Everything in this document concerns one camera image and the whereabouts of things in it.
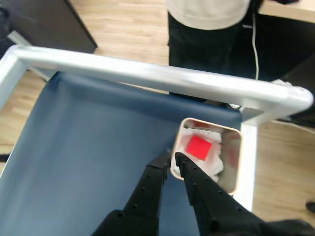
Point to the light wooden desk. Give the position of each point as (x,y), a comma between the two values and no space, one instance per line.
(288,11)

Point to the grey-blue table mat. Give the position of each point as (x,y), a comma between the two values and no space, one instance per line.
(86,147)

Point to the beige box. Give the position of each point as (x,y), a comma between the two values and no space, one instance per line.
(233,159)

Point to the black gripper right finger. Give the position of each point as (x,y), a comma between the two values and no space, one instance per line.
(216,209)

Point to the white crumpled paper padding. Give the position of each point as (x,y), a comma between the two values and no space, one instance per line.
(216,169)

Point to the person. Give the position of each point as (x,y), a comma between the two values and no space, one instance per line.
(204,37)

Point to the white metal table frame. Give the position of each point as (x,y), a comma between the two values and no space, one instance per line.
(147,73)

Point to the dark cabinet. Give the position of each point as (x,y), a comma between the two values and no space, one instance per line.
(49,22)

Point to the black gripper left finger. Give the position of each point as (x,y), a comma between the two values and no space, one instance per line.
(145,194)

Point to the red cube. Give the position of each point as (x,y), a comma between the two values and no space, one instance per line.
(198,148)

